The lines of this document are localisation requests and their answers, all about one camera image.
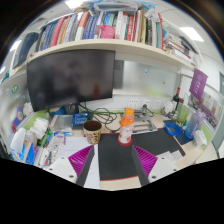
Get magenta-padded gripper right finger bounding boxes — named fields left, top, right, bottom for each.
left=131, top=144, right=181, bottom=187

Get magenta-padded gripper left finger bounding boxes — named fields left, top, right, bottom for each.
left=44, top=144, right=95, bottom=188

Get orange-capped drink bottle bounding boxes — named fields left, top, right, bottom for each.
left=117, top=107, right=136, bottom=145

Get purple translucent water bottle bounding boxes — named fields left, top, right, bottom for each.
left=184, top=109, right=205, bottom=140

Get white printed paper sheet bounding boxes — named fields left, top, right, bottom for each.
left=54, top=135, right=102, bottom=189

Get flat round red coaster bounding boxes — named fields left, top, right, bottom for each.
left=116, top=137, right=134, bottom=147

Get grey metal laptop stand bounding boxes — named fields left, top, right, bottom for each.
left=131, top=107, right=159, bottom=135

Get patterned beige mug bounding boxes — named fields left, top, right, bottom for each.
left=82, top=120, right=103, bottom=145

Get blue and white tissue box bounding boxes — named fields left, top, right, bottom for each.
left=9, top=127, right=38, bottom=164

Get black desk mat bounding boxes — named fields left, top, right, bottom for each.
left=98, top=128, right=186, bottom=182

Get white tissue pack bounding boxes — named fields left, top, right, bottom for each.
left=193, top=129, right=208, bottom=148

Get small blue box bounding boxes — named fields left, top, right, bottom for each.
left=72, top=112, right=90, bottom=127

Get dark wine bottle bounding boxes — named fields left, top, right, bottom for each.
left=172, top=87, right=181, bottom=111

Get black computer monitor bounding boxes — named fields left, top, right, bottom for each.
left=26, top=49, right=116, bottom=116

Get purple hanging banner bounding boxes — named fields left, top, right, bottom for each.
left=189, top=68, right=209, bottom=102

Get cream shelf with books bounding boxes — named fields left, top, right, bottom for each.
left=9, top=1, right=204, bottom=73

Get ceiling light panels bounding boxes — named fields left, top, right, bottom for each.
left=0, top=0, right=205, bottom=74

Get coiled blue cable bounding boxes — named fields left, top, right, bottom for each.
left=164, top=122, right=183, bottom=137

